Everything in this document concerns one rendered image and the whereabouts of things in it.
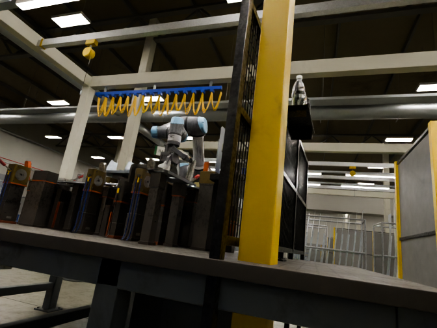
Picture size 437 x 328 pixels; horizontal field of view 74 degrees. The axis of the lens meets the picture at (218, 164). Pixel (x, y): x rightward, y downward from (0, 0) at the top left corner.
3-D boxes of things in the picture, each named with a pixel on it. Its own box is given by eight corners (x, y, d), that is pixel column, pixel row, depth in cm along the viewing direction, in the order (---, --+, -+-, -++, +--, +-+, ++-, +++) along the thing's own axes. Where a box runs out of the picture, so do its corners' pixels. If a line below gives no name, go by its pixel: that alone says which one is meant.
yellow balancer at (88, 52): (69, 93, 391) (85, 39, 413) (75, 96, 400) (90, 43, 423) (79, 92, 386) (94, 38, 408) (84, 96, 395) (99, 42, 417)
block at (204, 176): (188, 248, 130) (200, 170, 139) (197, 249, 137) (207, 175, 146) (205, 251, 127) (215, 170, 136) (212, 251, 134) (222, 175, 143)
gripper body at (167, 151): (166, 165, 167) (169, 146, 170) (179, 165, 163) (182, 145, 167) (158, 161, 160) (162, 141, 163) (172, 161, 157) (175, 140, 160)
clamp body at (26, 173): (-16, 220, 173) (3, 162, 183) (7, 223, 185) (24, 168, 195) (-7, 222, 170) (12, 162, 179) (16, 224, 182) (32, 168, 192)
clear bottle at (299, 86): (289, 109, 146) (292, 73, 151) (291, 114, 152) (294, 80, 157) (303, 107, 144) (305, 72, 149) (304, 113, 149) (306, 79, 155)
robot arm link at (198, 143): (192, 174, 245) (188, 113, 217) (210, 176, 243) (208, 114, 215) (188, 183, 235) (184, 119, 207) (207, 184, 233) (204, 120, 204)
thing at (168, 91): (88, 116, 534) (96, 86, 550) (91, 118, 541) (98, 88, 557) (218, 113, 455) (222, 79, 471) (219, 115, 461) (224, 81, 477)
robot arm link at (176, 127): (186, 122, 172) (183, 116, 164) (183, 139, 170) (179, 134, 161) (173, 121, 174) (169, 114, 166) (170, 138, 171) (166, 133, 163)
